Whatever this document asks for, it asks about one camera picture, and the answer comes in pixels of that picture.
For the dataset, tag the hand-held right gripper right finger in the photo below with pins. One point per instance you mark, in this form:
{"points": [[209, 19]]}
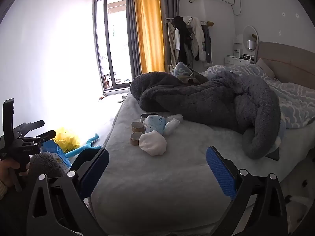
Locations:
{"points": [[221, 174]]}

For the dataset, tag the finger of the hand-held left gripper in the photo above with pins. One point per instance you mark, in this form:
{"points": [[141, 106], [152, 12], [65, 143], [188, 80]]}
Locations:
{"points": [[33, 125], [45, 136]]}

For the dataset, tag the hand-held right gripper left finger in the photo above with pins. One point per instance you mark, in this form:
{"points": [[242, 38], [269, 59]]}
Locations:
{"points": [[94, 174]]}

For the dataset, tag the cardboard tape roll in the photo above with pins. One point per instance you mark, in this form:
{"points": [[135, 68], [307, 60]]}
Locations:
{"points": [[137, 127], [135, 139]]}

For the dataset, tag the white plastic wrapper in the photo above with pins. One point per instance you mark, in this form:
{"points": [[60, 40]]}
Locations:
{"points": [[171, 126], [176, 118]]}

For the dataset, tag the blue tissue packet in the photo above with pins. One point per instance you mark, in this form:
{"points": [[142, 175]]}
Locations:
{"points": [[155, 125]]}

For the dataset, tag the person's left hand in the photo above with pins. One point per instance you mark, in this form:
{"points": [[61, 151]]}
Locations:
{"points": [[7, 172]]}

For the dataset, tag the blue printed packet bag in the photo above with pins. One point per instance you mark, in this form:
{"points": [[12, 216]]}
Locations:
{"points": [[55, 152]]}

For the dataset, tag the yellow plastic bag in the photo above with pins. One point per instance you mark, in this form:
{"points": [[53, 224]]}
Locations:
{"points": [[67, 139]]}

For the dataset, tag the grey fuzzy cloth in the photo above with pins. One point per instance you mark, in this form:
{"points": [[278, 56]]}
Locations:
{"points": [[46, 163]]}

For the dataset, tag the blue dinosaur plush toy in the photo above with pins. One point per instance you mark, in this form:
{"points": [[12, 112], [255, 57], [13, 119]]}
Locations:
{"points": [[83, 148]]}

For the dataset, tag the bed with grey sheet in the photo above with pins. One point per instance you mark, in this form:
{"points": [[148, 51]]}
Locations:
{"points": [[184, 177]]}

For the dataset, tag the dark grey fleece blanket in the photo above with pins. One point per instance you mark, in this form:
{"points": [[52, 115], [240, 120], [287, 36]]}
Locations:
{"points": [[209, 98]]}

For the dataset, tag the black and white small box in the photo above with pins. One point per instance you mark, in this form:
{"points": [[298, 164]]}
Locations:
{"points": [[146, 116]]}

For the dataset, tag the grey slipper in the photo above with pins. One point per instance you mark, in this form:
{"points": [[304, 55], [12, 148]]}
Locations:
{"points": [[121, 100]]}

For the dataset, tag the olive green cloth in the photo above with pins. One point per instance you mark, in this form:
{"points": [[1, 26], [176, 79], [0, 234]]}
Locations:
{"points": [[192, 78]]}

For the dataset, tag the blue cloud-print quilt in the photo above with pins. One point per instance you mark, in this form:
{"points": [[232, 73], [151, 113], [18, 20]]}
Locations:
{"points": [[295, 98]]}

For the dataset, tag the sliding glass door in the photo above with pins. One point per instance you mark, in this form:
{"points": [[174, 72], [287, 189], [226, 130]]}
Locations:
{"points": [[108, 41]]}

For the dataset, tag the white vanity table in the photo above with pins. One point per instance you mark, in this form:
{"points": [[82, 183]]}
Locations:
{"points": [[233, 60]]}

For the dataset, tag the beige pillow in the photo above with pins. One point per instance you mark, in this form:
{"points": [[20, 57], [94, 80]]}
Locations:
{"points": [[265, 67]]}

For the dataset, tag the white shelf organizer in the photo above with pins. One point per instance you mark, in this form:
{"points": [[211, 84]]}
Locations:
{"points": [[237, 45]]}

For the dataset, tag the dark grey hanging garment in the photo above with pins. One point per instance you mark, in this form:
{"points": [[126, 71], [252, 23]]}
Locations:
{"points": [[208, 44]]}

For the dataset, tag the beige padded headboard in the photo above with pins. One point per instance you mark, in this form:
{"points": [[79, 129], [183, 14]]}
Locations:
{"points": [[290, 61]]}

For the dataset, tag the white table lamp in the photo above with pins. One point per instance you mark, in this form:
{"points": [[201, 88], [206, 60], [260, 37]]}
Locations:
{"points": [[250, 44]]}

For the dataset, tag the grey curtain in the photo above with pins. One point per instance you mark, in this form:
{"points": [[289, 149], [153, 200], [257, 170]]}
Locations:
{"points": [[133, 34], [169, 2]]}

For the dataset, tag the white hanging jacket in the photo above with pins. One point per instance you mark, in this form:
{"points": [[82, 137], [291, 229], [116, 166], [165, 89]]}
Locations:
{"points": [[198, 39]]}

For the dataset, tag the beige hanging coat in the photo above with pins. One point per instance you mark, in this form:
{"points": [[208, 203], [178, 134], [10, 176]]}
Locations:
{"points": [[172, 44]]}

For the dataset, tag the round white mirror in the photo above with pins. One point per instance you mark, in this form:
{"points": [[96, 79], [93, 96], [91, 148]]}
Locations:
{"points": [[248, 33]]}

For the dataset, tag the black hanging garment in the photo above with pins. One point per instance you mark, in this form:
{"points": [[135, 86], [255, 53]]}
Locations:
{"points": [[183, 34]]}

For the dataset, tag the yellow curtain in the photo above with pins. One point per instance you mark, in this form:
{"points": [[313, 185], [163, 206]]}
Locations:
{"points": [[150, 29]]}

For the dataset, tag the clothes rack rail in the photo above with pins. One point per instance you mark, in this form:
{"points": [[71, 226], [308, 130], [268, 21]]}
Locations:
{"points": [[208, 22]]}

